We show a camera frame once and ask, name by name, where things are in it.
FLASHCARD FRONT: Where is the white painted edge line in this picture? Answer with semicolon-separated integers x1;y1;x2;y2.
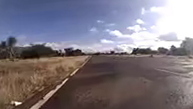
4;56;97;109

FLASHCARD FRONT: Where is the row of trees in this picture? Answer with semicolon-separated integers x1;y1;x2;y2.
0;25;86;64
93;36;193;66

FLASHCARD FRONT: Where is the white litter piece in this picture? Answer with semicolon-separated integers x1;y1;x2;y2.
9;99;24;107

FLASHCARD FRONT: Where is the dry grass field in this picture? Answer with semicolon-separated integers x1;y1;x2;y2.
0;51;95;109

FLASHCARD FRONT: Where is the dark asphalt road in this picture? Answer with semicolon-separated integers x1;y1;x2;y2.
0;46;193;109

